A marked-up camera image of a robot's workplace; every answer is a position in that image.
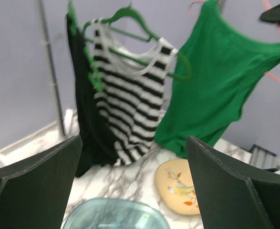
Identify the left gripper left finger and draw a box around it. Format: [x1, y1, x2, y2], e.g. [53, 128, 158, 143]
[0, 135, 82, 229]

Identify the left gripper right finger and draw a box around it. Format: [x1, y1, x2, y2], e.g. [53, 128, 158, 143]
[186, 136, 280, 229]

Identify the pink wire hanger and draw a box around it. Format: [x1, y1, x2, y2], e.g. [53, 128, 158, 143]
[185, 0, 280, 93]

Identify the green tank top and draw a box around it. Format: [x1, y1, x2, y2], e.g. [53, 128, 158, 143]
[154, 0, 280, 158]

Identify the black white striped tank top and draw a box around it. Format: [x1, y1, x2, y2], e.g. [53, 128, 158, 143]
[92, 20, 177, 166]

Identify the green hanger with striped top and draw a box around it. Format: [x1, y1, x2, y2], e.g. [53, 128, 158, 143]
[82, 4, 192, 82]

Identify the green hanger with black top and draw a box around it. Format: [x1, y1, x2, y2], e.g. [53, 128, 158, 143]
[66, 0, 104, 92]

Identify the beige bird pattern plate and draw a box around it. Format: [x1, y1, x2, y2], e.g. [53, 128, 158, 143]
[155, 158, 200, 216]

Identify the clear blue plastic tray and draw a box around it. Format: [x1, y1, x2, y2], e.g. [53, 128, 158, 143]
[63, 198, 170, 229]

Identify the metal clothes rack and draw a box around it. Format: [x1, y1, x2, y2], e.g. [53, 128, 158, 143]
[37, 0, 66, 138]

